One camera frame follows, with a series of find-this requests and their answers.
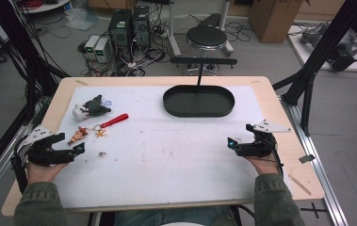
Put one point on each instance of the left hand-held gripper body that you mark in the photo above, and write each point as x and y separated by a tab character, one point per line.
42	153

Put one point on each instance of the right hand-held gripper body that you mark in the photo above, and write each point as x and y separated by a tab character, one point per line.
257	146

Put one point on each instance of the person's left hand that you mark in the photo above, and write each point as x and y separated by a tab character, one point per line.
42	172

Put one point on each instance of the person's right hand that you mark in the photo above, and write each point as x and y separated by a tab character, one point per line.
264	166

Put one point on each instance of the small brown debris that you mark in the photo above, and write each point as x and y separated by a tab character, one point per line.
101	153

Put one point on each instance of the wooden table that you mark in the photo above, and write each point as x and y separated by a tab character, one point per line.
298	150

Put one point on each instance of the grey plush toy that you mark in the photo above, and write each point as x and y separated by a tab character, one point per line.
89	108

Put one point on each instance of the grey tape piece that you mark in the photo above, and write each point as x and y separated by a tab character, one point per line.
306	158

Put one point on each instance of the black oval tray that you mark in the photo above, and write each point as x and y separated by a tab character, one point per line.
198	101

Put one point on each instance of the thin wooden stick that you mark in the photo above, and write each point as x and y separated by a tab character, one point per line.
300	184

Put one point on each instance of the white table mat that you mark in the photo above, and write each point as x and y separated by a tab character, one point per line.
173	157

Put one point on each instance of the black T-shaped stand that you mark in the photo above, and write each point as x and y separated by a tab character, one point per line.
203	61

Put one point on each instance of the person's legs in jeans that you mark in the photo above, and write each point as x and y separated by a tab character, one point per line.
173	217

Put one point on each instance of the white power supply unit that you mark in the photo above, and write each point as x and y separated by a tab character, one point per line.
91	47
102	50

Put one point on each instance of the black round stool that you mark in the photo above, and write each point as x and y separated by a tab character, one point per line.
207	37

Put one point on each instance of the white floor board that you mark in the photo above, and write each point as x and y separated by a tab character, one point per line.
325	59

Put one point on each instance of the white desk leg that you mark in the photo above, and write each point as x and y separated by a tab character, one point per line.
225	26
173	29

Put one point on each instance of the cardboard box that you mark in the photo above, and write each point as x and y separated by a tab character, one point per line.
273	19

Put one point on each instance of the grey and black machine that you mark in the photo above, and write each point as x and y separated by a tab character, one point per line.
339	47

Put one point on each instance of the clear plastic bag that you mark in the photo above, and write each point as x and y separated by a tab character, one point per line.
80	18

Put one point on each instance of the black computer tower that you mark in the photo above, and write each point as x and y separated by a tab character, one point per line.
141	26
121	31

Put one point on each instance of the white round table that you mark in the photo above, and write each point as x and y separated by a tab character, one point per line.
45	6

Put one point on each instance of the black metal frame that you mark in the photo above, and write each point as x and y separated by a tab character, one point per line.
19	50
320	53

